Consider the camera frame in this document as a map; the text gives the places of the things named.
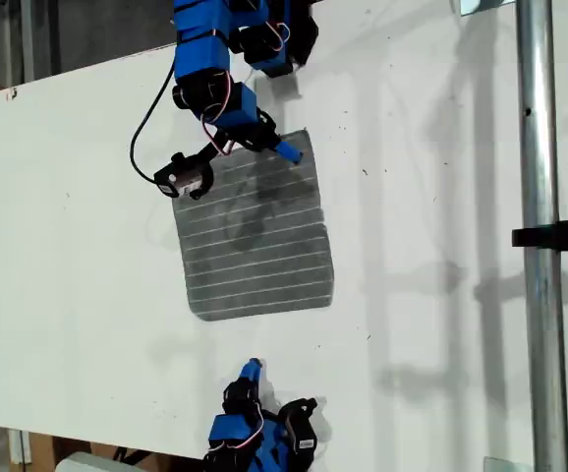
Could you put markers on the grey striped towel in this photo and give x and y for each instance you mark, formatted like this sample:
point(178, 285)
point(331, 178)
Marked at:
point(264, 255)

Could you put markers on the brown cardboard box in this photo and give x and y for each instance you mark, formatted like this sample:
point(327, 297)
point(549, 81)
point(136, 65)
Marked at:
point(43, 447)

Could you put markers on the black camera stalk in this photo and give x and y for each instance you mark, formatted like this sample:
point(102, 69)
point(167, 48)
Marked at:
point(295, 405)
point(213, 153)

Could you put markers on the black camera box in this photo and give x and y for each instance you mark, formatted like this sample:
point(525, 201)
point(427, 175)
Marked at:
point(304, 435)
point(176, 182)

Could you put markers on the white metal table bracket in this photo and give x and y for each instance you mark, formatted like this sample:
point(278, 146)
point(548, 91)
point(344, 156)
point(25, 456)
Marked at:
point(18, 447)

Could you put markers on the steel post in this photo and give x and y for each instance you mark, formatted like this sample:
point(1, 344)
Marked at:
point(539, 147)

